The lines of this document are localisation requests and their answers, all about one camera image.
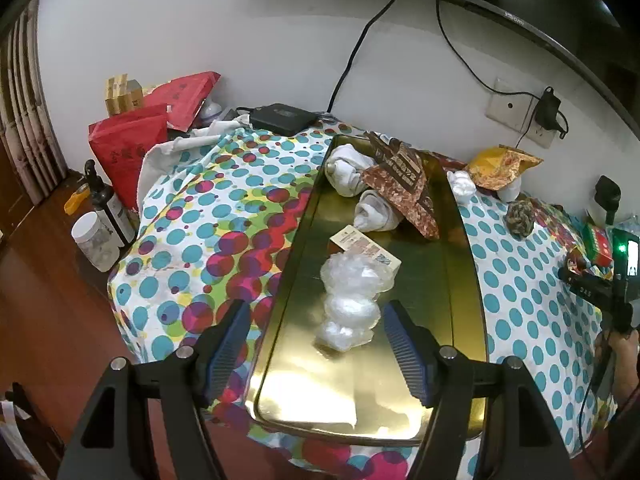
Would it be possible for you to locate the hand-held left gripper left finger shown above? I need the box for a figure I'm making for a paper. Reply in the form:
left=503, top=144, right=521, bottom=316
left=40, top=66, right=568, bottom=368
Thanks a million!
left=57, top=299, right=252, bottom=480

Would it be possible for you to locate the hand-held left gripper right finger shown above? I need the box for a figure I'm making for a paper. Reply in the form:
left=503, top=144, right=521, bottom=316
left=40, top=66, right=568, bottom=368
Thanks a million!
left=382, top=299, right=583, bottom=480

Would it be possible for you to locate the gold metal tray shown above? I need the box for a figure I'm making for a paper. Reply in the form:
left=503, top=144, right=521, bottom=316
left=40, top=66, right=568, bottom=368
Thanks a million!
left=252, top=134, right=488, bottom=447

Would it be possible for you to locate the clear plastic bag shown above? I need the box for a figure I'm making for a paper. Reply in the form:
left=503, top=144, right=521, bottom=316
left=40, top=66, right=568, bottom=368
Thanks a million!
left=314, top=252, right=396, bottom=352

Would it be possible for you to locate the small beige box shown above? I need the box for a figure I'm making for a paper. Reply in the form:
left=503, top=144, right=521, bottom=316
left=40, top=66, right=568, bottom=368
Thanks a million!
left=330, top=226, right=402, bottom=281

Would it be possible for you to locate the white sock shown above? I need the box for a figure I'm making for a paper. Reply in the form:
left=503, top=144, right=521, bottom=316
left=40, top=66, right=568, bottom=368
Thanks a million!
left=354, top=189, right=403, bottom=233
left=324, top=144, right=381, bottom=197

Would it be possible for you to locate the brown snack packet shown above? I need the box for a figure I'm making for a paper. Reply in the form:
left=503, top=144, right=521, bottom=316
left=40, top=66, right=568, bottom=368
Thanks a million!
left=361, top=131, right=441, bottom=240

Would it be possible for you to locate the gold snack packet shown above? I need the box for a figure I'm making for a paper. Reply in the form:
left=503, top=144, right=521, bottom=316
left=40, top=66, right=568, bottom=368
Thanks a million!
left=466, top=145, right=543, bottom=191

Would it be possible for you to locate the person's right hand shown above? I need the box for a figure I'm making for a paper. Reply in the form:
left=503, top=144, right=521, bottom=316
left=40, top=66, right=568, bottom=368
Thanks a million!
left=595, top=327, right=640, bottom=411

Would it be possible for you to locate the red and green box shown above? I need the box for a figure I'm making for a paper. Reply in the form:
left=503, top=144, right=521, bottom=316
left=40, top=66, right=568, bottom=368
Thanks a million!
left=582, top=222, right=615, bottom=267

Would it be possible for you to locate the polka dot tablecloth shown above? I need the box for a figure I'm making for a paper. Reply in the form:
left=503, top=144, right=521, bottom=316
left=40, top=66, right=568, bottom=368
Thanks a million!
left=107, top=122, right=621, bottom=480

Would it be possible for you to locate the crumpled white plastic bag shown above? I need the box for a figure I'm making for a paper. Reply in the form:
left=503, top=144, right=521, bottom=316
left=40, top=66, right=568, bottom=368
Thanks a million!
left=497, top=180, right=523, bottom=204

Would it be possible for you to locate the white plastic jar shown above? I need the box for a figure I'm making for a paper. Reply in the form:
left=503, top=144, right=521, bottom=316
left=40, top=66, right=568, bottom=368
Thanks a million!
left=71, top=211, right=121, bottom=273

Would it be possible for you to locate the black pump bottle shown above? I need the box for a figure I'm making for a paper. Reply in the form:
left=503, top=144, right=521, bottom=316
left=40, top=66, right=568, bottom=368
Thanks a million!
left=84, top=159, right=137, bottom=248

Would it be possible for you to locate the black plug-in charger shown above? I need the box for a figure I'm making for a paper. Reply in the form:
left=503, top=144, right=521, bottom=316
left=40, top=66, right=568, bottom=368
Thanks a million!
left=537, top=87, right=568, bottom=138

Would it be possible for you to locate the dark wooden chair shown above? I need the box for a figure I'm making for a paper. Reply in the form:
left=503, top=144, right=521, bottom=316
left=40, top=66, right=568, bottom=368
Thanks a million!
left=0, top=382, right=66, bottom=480

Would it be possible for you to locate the yellow plastic object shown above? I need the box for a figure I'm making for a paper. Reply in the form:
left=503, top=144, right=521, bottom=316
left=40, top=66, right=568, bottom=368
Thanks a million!
left=64, top=182, right=91, bottom=213

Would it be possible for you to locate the red bag with gold print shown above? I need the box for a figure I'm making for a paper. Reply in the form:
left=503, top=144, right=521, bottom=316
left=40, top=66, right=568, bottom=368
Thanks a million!
left=89, top=104, right=170, bottom=211

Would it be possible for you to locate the black set-top box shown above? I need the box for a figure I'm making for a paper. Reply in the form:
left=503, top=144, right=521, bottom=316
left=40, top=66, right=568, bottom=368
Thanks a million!
left=249, top=103, right=318, bottom=136

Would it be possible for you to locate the flat red gift bag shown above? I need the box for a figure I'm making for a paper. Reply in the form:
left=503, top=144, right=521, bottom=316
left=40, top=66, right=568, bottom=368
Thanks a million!
left=145, top=71, right=221, bottom=133

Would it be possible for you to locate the yellow carton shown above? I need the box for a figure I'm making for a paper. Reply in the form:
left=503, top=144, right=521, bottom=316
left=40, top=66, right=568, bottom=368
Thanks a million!
left=105, top=75, right=130, bottom=115

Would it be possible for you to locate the black clamp mount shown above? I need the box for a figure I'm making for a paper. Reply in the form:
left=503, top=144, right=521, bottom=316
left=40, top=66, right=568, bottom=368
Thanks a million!
left=595, top=175, right=622, bottom=226

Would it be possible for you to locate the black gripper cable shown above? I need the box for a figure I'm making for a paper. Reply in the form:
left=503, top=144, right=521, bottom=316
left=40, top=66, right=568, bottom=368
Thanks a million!
left=580, top=345, right=616, bottom=461

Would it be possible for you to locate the wall socket plate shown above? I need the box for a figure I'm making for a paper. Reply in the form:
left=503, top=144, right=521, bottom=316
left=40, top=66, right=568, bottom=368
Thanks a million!
left=487, top=77, right=563, bottom=150

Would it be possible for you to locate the black charger cable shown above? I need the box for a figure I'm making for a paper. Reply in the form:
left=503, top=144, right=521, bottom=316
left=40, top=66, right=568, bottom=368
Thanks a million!
left=436, top=0, right=546, bottom=98

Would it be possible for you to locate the black television cable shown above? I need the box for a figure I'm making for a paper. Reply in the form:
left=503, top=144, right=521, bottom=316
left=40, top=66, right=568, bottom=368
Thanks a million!
left=327, top=0, right=403, bottom=113

